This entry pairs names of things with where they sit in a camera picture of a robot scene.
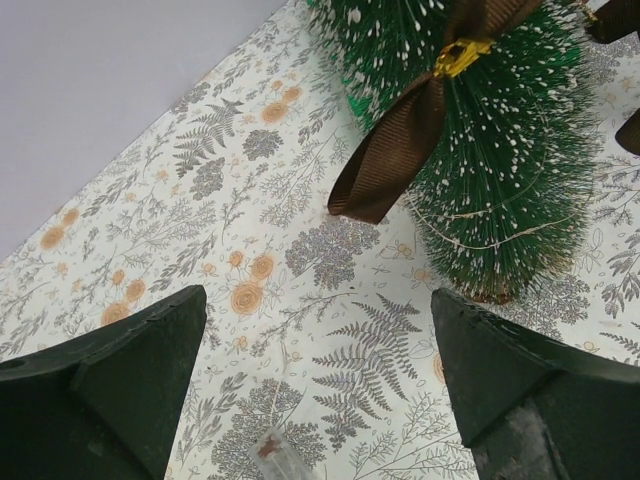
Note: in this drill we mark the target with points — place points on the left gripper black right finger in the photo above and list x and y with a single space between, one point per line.
530 407

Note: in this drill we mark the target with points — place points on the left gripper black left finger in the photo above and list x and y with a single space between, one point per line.
104 405

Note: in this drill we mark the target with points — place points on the small green christmas tree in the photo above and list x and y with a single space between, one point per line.
501 202

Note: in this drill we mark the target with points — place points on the brown ribbon bow cluster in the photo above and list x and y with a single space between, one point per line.
394 151

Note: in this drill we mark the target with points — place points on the floral patterned table mat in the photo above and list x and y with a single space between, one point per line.
319 358

